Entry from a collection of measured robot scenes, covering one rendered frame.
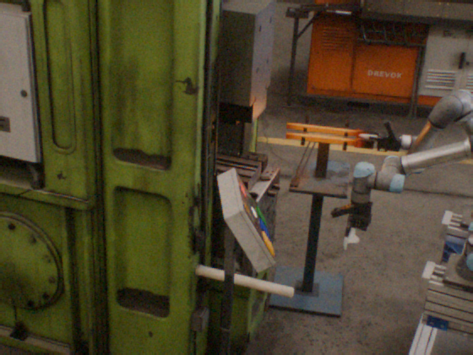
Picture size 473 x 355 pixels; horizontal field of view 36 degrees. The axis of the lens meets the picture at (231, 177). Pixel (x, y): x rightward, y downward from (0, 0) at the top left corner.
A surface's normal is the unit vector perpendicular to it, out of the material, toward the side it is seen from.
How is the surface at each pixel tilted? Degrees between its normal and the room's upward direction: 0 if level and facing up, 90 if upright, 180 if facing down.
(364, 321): 0
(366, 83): 90
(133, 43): 89
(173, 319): 90
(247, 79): 90
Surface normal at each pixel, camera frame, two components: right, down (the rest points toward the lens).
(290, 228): 0.05, -0.88
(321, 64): -0.15, 0.46
